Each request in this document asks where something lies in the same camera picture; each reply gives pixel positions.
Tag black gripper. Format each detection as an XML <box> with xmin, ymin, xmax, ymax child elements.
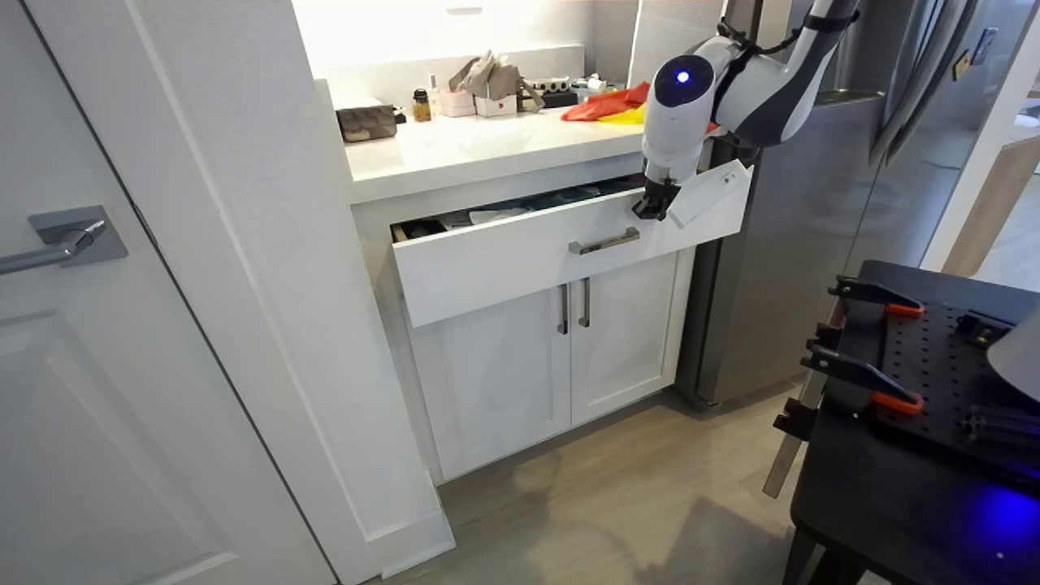
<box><xmin>626</xmin><ymin>171</ymin><xmax>687</xmax><ymax>223</ymax></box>

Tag white wooden drawer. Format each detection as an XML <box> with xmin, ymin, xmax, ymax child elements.
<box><xmin>386</xmin><ymin>175</ymin><xmax>702</xmax><ymax>330</ymax></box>

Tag orange and yellow items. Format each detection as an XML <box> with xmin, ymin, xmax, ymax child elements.
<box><xmin>558</xmin><ymin>79</ymin><xmax>652</xmax><ymax>126</ymax></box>

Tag black small countertop item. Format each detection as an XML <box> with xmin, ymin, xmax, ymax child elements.
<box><xmin>541</xmin><ymin>79</ymin><xmax>588</xmax><ymax>110</ymax></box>

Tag stainless steel refrigerator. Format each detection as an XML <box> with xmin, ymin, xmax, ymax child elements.
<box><xmin>674</xmin><ymin>0</ymin><xmax>1040</xmax><ymax>415</ymax></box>

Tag white kitchen cabinet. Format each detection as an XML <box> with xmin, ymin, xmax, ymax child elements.
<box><xmin>314</xmin><ymin>74</ymin><xmax>731</xmax><ymax>487</ymax></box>

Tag black orange spring clamp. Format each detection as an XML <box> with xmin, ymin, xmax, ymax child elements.
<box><xmin>827</xmin><ymin>274</ymin><xmax>930</xmax><ymax>327</ymax></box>
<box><xmin>798</xmin><ymin>339</ymin><xmax>930</xmax><ymax>421</ymax></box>

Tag grey bar clamp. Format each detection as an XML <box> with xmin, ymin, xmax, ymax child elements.
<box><xmin>757</xmin><ymin>368</ymin><xmax>833</xmax><ymax>504</ymax></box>

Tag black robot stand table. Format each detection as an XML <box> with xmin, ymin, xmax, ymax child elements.
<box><xmin>776</xmin><ymin>256</ymin><xmax>1040</xmax><ymax>585</ymax></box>

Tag white panel door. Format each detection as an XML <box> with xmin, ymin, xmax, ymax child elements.
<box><xmin>0</xmin><ymin>0</ymin><xmax>457</xmax><ymax>585</ymax></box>

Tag silver drawer handle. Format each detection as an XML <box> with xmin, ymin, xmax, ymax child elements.
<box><xmin>566</xmin><ymin>223</ymin><xmax>648</xmax><ymax>259</ymax></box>

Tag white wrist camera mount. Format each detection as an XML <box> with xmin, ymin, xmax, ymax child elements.
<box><xmin>667</xmin><ymin>157</ymin><xmax>754</xmax><ymax>230</ymax></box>

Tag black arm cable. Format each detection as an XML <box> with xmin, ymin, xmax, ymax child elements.
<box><xmin>711</xmin><ymin>0</ymin><xmax>868</xmax><ymax>58</ymax></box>

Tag silver door lever handle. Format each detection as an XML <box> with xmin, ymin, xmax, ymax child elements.
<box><xmin>0</xmin><ymin>201</ymin><xmax>134</xmax><ymax>275</ymax></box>

